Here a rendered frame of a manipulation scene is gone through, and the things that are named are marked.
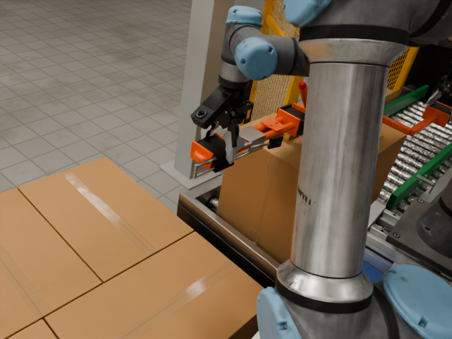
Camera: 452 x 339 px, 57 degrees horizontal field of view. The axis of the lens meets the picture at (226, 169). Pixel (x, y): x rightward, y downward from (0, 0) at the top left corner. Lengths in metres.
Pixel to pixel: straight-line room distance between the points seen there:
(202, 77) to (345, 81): 1.98
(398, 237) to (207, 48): 1.59
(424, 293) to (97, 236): 1.20
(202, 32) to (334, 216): 1.96
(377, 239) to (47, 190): 1.24
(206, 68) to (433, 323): 2.00
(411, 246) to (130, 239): 0.95
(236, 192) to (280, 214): 0.20
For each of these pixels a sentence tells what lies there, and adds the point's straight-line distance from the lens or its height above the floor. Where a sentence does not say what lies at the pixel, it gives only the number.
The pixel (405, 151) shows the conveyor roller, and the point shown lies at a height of 0.54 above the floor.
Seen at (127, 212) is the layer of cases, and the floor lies 0.54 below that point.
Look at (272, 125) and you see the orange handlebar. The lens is 1.22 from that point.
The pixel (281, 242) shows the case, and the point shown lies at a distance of 1.50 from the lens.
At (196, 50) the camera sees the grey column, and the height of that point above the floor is 0.85.
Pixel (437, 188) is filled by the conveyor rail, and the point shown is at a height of 0.60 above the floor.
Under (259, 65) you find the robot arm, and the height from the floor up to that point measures 1.37.
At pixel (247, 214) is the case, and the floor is 0.66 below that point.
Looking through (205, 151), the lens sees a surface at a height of 1.10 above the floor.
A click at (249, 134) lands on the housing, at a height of 1.09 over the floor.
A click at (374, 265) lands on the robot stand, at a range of 1.17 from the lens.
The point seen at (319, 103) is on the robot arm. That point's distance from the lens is 0.47.
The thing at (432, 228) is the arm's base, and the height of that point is 1.08.
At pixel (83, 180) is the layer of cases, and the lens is 1.83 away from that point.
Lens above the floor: 1.65
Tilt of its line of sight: 34 degrees down
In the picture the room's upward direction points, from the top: 11 degrees clockwise
